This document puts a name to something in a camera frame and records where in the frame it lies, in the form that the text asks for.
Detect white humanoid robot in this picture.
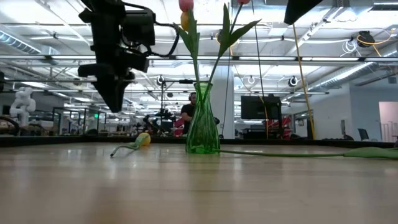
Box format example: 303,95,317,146
9,86,37,127

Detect black aluminium table frame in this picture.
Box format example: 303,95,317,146
0,135,398,149

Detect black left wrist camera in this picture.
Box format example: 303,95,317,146
123,9,156,46

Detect black ceiling cable reel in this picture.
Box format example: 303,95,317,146
356,30,376,48

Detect green glass vase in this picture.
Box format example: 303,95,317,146
185,81,221,155

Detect black boom stand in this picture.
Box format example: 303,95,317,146
160,78,200,138

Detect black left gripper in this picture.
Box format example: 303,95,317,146
77,12,150,113

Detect yellow cable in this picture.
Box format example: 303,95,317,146
291,23,316,140

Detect green stem without bloom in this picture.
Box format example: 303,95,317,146
217,147,398,160

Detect person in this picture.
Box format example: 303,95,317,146
180,91,197,135

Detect pink tulip spread leaves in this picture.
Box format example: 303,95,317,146
205,0,262,86

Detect yellow artificial tulip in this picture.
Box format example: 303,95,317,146
178,11,201,85
109,132,152,158

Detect long black cable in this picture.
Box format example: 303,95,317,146
251,0,269,139

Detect pink tulip narrow leaves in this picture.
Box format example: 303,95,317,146
178,0,200,85

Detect red metal frame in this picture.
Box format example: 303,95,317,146
266,116,293,139
174,118,185,137

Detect dark office chair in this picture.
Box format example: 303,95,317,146
357,128,371,141

